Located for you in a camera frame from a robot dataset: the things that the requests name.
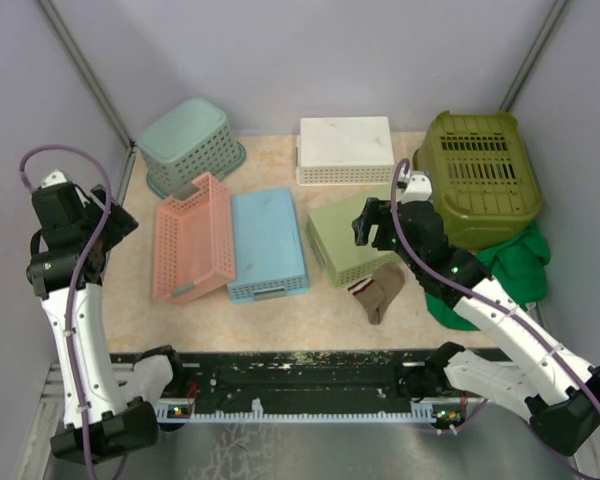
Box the pale green basket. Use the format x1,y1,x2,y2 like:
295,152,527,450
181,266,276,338
306,185,400,289

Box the white perforated basket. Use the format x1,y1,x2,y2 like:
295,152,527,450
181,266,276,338
295,116,395,186

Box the large olive green basket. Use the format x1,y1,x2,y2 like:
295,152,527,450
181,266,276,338
413,111,543,252

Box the pink tray basket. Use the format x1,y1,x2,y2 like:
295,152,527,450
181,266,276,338
152,172,236,304

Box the teal lattice basket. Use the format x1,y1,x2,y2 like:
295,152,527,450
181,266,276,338
137,97,246,198

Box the light blue tray basket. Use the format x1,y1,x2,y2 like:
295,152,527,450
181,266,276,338
227,187,310,304

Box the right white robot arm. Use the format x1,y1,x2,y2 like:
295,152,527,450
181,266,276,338
352,197,600,456

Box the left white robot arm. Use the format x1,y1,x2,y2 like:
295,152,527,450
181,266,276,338
26,173,188,465

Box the brown striped sock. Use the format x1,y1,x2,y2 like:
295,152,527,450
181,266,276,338
347,263,405,325

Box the green cloth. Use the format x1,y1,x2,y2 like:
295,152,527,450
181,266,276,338
424,222,552,331

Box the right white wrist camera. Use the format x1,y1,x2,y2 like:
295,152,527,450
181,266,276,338
398,171,433,204

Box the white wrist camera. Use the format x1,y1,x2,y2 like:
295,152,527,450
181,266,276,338
40,170,70,189
398,171,433,204

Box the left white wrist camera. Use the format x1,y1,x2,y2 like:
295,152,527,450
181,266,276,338
40,170,70,189

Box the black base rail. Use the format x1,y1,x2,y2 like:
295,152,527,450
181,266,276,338
107,349,486,416

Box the aluminium frame rail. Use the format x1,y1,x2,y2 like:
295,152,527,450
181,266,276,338
41,363,132,400

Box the white slotted cable duct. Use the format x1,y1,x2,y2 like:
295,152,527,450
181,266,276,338
152,399,469,424

